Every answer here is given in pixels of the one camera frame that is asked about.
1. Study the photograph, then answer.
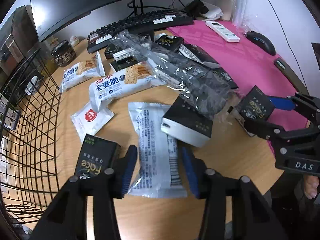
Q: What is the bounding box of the black Face tissue pack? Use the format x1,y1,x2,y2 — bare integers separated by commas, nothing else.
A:
228,85,275,137
155,35,184,52
74,134,121,179

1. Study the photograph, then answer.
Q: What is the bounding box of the white cracker snack packet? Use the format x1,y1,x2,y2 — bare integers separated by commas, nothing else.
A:
128,102,187,198
89,61,165,112
60,52,105,93

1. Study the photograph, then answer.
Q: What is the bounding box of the black white tissue pack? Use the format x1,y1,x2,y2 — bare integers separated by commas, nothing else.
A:
161,96,213,147

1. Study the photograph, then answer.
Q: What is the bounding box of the small white red-logo sachet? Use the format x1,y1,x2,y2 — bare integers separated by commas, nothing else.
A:
71,102,114,142

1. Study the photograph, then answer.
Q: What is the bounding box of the clear plastic wrapper bag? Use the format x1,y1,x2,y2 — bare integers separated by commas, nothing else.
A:
111,30,231,119

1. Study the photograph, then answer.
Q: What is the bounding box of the person's right hand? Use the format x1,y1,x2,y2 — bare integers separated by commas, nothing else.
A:
304,175,319,199

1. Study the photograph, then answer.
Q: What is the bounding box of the pink desk mat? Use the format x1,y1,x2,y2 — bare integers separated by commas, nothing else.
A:
168,21,308,147

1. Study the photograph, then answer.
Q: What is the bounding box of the black computer mouse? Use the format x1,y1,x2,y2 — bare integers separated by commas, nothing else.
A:
246,31,276,56

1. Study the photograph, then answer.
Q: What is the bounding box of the white remote control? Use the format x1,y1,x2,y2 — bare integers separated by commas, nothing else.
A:
206,21,240,43

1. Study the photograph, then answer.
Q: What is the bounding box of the dark glass jar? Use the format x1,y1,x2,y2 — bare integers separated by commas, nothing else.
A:
51,40,76,67

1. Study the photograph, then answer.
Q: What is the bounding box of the black power adapter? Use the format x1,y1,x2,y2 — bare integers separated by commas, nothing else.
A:
185,0,209,17

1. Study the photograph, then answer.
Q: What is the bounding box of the black mechanical keyboard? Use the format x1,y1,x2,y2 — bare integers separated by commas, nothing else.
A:
87,9,194,54

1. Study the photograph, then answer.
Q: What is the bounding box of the black monitor stand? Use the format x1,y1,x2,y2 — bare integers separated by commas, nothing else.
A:
126,0,146,17

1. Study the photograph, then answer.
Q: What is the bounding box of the black storage shelf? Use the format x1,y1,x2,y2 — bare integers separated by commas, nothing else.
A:
1,5,42,106

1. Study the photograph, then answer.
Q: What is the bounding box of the black wire basket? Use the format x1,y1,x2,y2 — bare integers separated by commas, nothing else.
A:
1,49,61,225

